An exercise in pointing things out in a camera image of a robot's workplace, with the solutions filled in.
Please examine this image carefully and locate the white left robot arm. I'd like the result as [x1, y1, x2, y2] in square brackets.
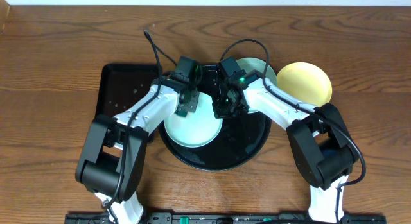
[75, 71, 199, 223]

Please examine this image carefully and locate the rectangular black tray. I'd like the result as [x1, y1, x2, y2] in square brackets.
[95, 64, 158, 117]

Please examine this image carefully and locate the green sponge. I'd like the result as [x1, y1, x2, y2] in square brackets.
[176, 111, 188, 117]

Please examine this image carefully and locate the yellow plate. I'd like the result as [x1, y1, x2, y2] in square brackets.
[277, 62, 333, 107]

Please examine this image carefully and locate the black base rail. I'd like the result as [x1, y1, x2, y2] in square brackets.
[64, 212, 387, 224]

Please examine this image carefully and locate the round black tray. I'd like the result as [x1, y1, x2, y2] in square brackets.
[157, 64, 272, 171]

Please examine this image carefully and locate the light green plate with stain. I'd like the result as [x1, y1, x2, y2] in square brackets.
[236, 57, 279, 102]

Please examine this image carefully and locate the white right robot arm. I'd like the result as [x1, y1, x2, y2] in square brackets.
[213, 69, 365, 223]

